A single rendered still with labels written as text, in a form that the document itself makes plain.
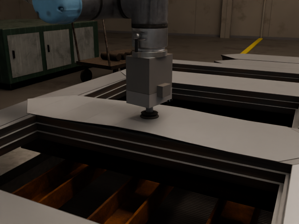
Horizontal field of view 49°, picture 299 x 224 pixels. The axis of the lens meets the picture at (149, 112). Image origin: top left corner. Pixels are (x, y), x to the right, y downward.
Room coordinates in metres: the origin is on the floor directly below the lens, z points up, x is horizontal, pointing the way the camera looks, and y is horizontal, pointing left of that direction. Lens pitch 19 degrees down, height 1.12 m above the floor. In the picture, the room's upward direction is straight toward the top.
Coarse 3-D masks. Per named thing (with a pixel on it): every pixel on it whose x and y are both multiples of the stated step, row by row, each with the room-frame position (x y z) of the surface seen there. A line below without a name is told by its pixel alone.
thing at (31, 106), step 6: (54, 96) 0.88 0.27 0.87; (60, 96) 0.88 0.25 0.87; (66, 96) 0.88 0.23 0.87; (30, 102) 0.83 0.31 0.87; (36, 102) 0.83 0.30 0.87; (42, 102) 0.83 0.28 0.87; (48, 102) 0.83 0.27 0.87; (54, 102) 0.83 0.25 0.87; (30, 108) 0.77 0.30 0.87; (36, 108) 0.77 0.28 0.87
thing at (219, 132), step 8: (208, 120) 0.68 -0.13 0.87; (216, 120) 0.68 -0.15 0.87; (224, 120) 0.68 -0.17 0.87; (232, 120) 0.68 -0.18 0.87; (240, 120) 0.69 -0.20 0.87; (200, 128) 0.63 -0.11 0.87; (208, 128) 0.63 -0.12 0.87; (216, 128) 0.63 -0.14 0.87; (224, 128) 0.63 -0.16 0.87; (232, 128) 0.64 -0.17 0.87; (240, 128) 0.64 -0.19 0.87; (192, 136) 0.59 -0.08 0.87; (200, 136) 0.59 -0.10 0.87; (208, 136) 0.59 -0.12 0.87; (216, 136) 0.59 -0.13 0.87; (224, 136) 0.59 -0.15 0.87; (232, 136) 0.59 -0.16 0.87; (200, 144) 0.55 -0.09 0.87; (208, 144) 0.55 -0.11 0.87; (216, 144) 0.55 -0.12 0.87; (224, 144) 0.56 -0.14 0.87; (232, 144) 0.56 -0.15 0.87
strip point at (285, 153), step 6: (288, 132) 0.62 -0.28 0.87; (294, 132) 0.62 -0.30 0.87; (288, 138) 0.59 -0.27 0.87; (294, 138) 0.59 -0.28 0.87; (282, 144) 0.56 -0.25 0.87; (288, 144) 0.56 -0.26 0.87; (294, 144) 0.56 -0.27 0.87; (282, 150) 0.53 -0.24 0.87; (288, 150) 0.53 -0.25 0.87; (294, 150) 0.53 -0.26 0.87; (282, 156) 0.51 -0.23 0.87; (288, 156) 0.51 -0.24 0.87; (294, 156) 0.51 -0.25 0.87
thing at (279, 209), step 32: (96, 96) 0.95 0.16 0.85; (192, 96) 1.01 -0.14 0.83; (224, 96) 0.97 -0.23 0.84; (256, 96) 0.93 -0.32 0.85; (288, 96) 0.90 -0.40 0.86; (0, 128) 0.64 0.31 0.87; (32, 128) 0.71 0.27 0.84; (64, 128) 0.68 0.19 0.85; (96, 128) 0.65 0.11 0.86; (160, 160) 0.57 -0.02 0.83; (192, 160) 0.55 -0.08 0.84; (224, 160) 0.53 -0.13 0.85; (256, 160) 0.50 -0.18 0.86; (288, 160) 0.49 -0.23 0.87
